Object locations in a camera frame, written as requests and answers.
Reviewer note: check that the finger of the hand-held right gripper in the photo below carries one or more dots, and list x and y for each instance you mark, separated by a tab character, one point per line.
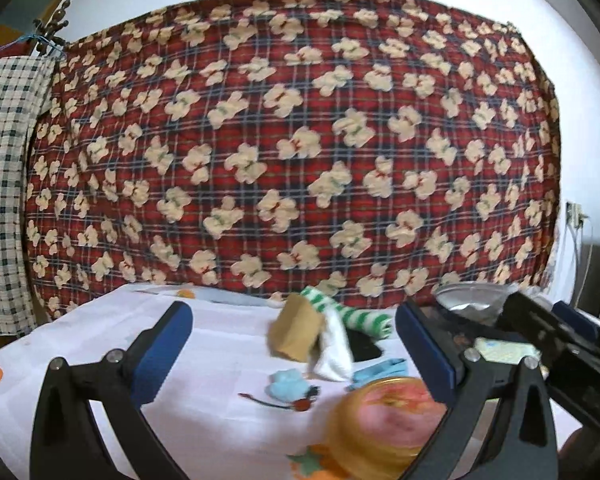
577	320

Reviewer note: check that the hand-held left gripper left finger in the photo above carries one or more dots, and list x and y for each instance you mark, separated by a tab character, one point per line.
165	350

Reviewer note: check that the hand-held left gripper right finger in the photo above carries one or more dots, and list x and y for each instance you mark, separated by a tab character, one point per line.
425	355

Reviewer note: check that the green white striped sock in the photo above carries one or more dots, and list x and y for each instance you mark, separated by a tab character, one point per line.
365	317

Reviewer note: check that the round metal tin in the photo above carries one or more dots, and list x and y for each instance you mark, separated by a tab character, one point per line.
470	300

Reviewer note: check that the light blue folded cloth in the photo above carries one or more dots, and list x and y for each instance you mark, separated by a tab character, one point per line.
377	374

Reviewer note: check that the white persimmon-print tablecloth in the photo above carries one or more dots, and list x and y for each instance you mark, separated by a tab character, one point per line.
220	360

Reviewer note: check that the black sock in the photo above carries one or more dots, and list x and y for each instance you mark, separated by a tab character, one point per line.
366	347

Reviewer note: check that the yellow translucent round jar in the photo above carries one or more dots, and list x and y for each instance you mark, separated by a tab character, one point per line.
385	425

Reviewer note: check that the light blue fuzzy cloth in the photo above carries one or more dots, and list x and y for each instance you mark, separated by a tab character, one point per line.
290	385

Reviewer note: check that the checkered hanging cloth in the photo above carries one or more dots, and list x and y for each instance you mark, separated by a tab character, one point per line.
5	185

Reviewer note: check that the red plaid bear-print blanket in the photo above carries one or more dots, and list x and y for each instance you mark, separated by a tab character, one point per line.
300	135

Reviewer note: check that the blue clothes hanger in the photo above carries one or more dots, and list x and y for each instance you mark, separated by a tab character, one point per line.
30	45

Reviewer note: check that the white wall socket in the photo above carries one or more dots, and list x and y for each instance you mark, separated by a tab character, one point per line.
575	214

